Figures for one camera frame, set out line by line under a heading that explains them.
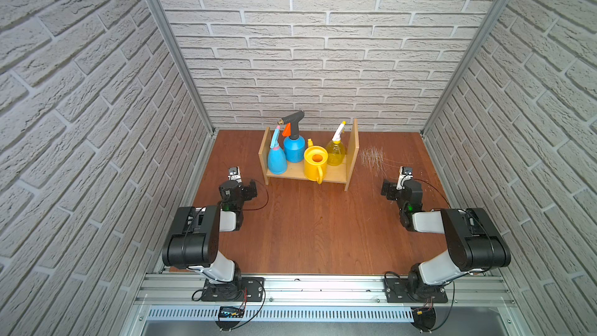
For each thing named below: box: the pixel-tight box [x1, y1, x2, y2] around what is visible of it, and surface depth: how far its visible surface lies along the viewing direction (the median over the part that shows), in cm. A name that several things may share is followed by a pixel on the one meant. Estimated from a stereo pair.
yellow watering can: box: [303, 138, 329, 185], surface depth 87 cm
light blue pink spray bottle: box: [267, 125, 288, 175], surface depth 91 cm
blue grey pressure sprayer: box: [278, 110, 306, 164], surface depth 92 cm
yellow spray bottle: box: [326, 120, 348, 167], surface depth 92 cm
